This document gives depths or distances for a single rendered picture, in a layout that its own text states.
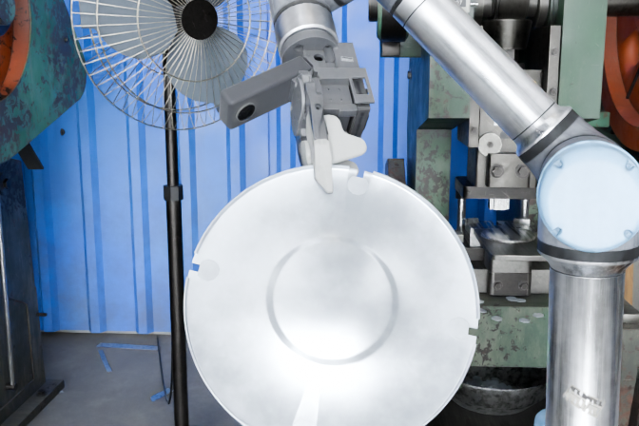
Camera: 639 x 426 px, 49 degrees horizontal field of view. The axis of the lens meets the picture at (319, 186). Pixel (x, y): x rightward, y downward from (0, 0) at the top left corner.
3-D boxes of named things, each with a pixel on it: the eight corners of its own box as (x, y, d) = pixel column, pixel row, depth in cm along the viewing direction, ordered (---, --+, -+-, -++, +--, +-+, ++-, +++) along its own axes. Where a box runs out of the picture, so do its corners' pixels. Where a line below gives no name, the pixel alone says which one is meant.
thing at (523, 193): (546, 209, 171) (547, 186, 170) (462, 208, 172) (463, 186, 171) (530, 197, 187) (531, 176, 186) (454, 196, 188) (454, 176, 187)
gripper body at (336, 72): (377, 104, 77) (356, 28, 84) (300, 106, 75) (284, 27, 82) (361, 147, 83) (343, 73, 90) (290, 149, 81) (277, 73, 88)
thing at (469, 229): (531, 246, 175) (532, 228, 174) (470, 245, 176) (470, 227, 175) (522, 238, 184) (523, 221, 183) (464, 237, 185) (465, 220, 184)
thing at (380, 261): (493, 201, 75) (495, 198, 74) (455, 490, 63) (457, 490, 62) (229, 142, 76) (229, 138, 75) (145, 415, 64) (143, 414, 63)
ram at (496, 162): (542, 190, 165) (549, 63, 160) (477, 190, 166) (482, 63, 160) (524, 179, 182) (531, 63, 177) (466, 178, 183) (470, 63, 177)
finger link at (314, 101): (331, 129, 72) (317, 69, 77) (316, 129, 72) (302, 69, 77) (323, 159, 76) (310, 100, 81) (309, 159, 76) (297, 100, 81)
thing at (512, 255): (554, 314, 152) (558, 253, 150) (489, 313, 153) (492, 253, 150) (527, 279, 177) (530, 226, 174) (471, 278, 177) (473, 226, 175)
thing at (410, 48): (430, 56, 164) (433, -43, 160) (380, 56, 165) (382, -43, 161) (421, 57, 186) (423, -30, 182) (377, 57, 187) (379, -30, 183)
